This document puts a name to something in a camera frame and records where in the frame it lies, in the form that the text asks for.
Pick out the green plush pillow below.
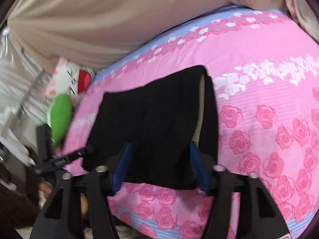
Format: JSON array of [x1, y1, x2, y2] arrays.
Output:
[[46, 93, 73, 146]]

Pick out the floral pastel blanket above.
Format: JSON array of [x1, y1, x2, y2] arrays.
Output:
[[285, 0, 319, 43]]

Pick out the white cartoon face pillow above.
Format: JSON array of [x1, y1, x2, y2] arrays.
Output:
[[44, 57, 97, 99]]

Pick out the left hand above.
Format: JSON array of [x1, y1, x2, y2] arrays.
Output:
[[38, 182, 52, 196]]

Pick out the beige quilt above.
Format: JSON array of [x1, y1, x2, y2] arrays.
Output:
[[8, 0, 286, 73]]

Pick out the black pants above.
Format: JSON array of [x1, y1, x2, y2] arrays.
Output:
[[82, 65, 219, 191]]

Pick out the pink rose bed sheet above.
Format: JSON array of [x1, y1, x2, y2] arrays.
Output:
[[61, 7, 318, 238]]

